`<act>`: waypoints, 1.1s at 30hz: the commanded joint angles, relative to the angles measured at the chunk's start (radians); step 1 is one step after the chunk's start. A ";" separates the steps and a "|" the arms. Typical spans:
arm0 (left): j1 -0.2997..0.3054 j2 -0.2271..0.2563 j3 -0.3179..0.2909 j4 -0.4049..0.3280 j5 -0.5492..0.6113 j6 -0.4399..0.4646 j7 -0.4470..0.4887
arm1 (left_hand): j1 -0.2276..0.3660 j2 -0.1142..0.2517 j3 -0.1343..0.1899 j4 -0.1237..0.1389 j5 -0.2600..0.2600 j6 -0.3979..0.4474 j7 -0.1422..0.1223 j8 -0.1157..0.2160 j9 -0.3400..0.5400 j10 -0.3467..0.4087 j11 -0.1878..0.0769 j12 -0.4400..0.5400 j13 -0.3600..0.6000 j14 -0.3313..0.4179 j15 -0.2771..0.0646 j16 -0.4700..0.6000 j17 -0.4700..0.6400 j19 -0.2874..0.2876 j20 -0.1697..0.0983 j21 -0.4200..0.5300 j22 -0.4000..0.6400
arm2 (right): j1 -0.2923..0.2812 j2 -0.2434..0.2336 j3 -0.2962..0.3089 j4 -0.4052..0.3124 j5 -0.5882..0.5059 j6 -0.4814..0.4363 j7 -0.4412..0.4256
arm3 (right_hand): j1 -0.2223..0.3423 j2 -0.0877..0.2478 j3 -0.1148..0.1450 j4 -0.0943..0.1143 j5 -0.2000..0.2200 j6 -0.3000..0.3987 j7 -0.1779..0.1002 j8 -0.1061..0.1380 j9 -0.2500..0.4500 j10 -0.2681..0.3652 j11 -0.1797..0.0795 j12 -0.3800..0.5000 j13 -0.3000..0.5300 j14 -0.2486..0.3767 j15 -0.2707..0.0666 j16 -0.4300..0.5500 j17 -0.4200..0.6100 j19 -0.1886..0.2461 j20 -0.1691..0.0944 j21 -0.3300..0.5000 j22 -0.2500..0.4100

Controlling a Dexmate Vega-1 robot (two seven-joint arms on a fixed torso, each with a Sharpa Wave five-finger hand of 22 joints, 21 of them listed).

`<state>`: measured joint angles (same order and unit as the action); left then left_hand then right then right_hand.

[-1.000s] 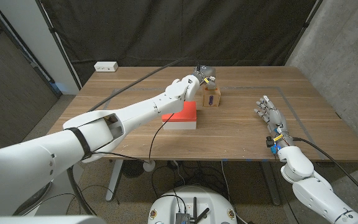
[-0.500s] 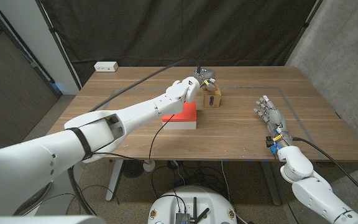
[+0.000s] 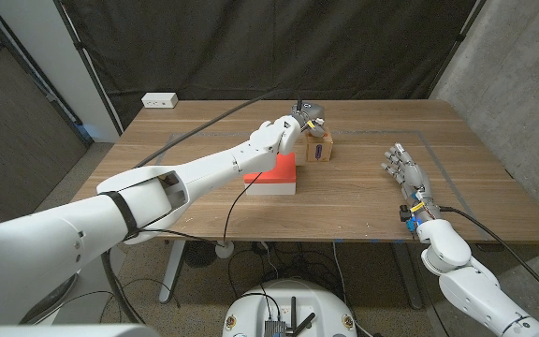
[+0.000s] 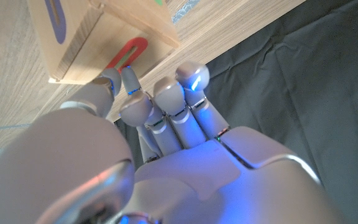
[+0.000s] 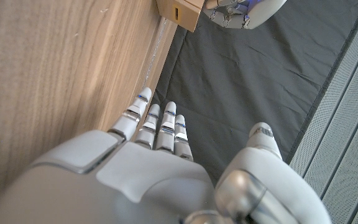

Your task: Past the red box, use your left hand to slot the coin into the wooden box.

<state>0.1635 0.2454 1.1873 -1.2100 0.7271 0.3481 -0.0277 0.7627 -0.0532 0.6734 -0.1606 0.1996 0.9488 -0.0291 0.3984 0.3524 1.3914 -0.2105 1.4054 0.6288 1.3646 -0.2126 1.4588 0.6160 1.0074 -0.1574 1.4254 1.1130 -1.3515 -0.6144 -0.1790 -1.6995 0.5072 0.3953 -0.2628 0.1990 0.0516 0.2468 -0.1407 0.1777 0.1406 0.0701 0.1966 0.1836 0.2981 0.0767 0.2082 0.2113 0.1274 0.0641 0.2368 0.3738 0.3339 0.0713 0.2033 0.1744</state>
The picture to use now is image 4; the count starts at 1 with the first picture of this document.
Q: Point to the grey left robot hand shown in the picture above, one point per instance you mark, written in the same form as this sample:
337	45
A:
182	180

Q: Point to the green round coin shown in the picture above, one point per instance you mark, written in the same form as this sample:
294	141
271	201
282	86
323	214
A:
127	56

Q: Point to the wooden box with coloured slots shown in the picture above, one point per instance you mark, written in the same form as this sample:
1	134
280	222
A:
98	37

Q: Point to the black backdrop curtain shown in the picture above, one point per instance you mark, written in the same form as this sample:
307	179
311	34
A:
306	77

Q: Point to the grey tape outline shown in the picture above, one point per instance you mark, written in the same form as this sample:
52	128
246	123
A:
185	9

